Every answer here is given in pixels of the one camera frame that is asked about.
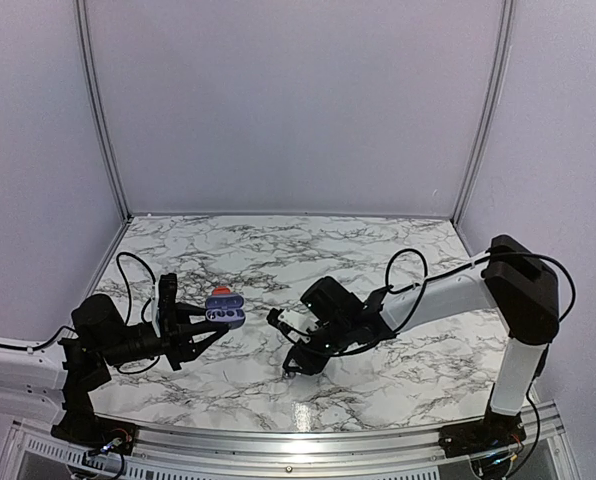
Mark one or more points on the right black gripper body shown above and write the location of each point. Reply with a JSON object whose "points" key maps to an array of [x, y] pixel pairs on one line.
{"points": [[339, 341]]}

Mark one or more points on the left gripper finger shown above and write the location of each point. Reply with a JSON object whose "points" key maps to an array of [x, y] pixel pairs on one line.
{"points": [[202, 337], [185, 312]]}

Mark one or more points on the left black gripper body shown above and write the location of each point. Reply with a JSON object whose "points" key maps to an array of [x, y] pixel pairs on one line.
{"points": [[172, 348]]}

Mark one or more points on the grey blue charging case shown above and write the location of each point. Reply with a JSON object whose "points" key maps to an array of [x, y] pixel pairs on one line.
{"points": [[227, 308]]}

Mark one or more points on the red earbud charging case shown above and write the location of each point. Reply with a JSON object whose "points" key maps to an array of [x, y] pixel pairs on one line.
{"points": [[221, 291]]}

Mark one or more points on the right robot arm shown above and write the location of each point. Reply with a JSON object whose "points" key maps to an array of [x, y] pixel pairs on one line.
{"points": [[521, 285]]}

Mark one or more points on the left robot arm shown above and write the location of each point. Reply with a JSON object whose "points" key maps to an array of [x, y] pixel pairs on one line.
{"points": [[51, 381]]}

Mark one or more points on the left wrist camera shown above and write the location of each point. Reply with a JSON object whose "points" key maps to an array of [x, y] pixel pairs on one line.
{"points": [[164, 304]]}

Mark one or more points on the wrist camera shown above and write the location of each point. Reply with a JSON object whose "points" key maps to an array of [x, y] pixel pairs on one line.
{"points": [[164, 304], [284, 321]]}

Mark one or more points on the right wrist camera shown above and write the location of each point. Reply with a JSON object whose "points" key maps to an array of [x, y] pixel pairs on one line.
{"points": [[284, 321]]}

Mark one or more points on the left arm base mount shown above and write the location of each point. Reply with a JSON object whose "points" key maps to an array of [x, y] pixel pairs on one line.
{"points": [[80, 425]]}

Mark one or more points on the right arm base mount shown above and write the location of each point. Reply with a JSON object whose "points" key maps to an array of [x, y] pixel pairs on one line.
{"points": [[493, 431]]}

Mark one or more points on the front aluminium rail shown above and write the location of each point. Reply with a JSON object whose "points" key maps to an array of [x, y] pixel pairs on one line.
{"points": [[422, 452]]}

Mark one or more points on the left aluminium frame post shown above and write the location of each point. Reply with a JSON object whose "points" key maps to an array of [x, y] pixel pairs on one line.
{"points": [[96, 103]]}

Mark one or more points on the aluminium frame post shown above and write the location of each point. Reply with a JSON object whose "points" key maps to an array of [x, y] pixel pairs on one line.
{"points": [[493, 93], [96, 103]]}

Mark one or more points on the right aluminium frame post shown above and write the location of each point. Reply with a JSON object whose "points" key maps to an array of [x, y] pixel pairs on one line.
{"points": [[493, 93]]}

